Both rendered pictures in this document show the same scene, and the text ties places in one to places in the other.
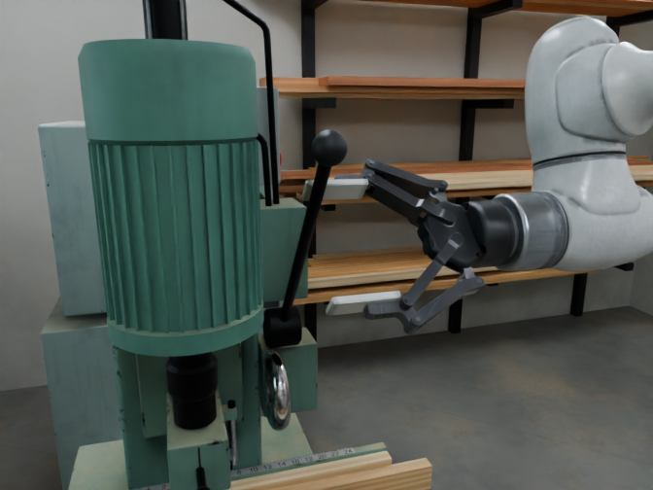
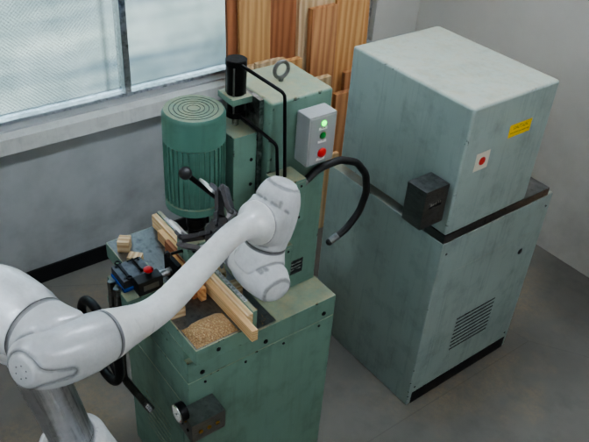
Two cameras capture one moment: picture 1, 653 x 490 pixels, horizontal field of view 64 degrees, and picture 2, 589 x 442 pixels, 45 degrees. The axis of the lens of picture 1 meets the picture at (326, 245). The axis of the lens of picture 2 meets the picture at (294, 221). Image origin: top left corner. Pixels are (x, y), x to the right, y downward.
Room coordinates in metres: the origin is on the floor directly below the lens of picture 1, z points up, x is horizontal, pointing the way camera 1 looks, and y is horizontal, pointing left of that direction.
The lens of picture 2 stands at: (0.19, -1.55, 2.40)
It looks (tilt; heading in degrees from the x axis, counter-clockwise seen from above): 36 degrees down; 68
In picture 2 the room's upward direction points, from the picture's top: 4 degrees clockwise
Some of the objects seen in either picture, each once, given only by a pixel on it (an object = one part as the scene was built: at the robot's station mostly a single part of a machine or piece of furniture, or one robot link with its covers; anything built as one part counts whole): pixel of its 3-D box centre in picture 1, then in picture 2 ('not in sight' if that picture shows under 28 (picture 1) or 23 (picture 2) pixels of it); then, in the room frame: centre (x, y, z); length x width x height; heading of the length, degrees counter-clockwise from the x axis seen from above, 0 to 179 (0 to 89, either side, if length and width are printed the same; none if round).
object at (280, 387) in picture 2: not in sight; (227, 378); (0.69, 0.20, 0.36); 0.58 x 0.45 x 0.71; 17
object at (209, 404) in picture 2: not in sight; (202, 418); (0.52, -0.13, 0.58); 0.12 x 0.08 x 0.08; 17
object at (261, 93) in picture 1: (257, 135); (315, 135); (0.92, 0.12, 1.40); 0.10 x 0.06 x 0.16; 17
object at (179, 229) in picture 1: (180, 196); (195, 157); (0.58, 0.16, 1.35); 0.18 x 0.18 x 0.31
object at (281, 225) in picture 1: (278, 248); (285, 197); (0.83, 0.08, 1.23); 0.09 x 0.08 x 0.15; 17
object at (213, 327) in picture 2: not in sight; (209, 325); (0.56, -0.07, 0.92); 0.14 x 0.09 x 0.04; 17
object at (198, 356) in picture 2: not in sight; (163, 293); (0.46, 0.16, 0.87); 0.61 x 0.30 x 0.06; 107
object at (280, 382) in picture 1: (275, 389); not in sight; (0.74, 0.08, 1.02); 0.12 x 0.03 x 0.12; 17
